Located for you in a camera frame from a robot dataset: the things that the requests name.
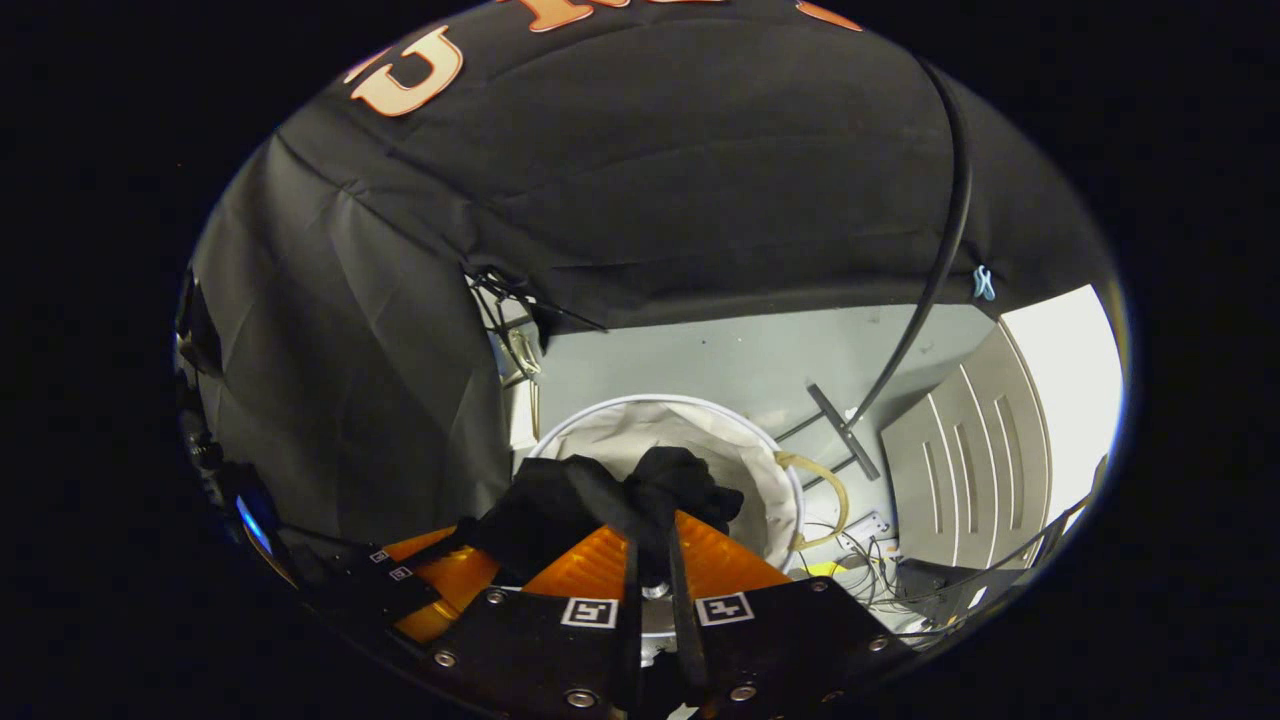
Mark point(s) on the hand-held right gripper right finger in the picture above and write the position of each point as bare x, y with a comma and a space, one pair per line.
688, 640

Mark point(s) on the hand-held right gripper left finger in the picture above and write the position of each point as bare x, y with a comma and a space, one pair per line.
630, 640

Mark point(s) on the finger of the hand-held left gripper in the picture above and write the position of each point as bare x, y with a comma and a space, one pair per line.
420, 545
455, 590

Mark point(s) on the black knitted jacket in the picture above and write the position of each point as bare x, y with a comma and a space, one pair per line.
560, 500

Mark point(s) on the white laundry hamper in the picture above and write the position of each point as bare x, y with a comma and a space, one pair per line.
640, 425

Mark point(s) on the black clothes rack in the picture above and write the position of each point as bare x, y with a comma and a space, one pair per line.
962, 200

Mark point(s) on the white power strip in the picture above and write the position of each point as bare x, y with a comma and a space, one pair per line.
868, 528

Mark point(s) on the black box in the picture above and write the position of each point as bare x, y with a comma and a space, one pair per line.
935, 590

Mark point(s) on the grey grooved panel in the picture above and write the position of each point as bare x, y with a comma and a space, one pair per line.
960, 470

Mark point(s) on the black backdrop cloth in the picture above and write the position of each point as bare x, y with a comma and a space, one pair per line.
650, 150

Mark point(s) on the blue clip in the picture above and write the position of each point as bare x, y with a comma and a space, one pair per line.
985, 285

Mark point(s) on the metal frame stand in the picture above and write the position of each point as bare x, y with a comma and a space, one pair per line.
520, 350

